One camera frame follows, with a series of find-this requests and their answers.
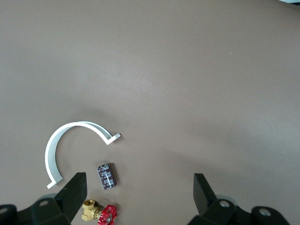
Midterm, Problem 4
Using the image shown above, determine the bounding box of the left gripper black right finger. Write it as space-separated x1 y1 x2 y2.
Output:
187 173 290 225

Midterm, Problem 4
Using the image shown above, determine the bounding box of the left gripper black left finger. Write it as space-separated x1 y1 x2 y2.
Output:
0 172 88 225

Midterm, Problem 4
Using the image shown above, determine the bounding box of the brown capacitor with white print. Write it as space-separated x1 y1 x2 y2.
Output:
97 162 118 191

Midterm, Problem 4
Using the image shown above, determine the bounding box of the brass valve red handwheel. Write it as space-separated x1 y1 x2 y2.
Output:
81 199 118 225

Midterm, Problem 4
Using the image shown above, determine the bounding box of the brown table cover mat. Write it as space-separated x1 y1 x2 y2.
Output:
0 0 300 225

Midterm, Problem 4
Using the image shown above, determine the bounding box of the white curved plastic bracket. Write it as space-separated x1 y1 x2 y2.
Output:
44 121 121 189

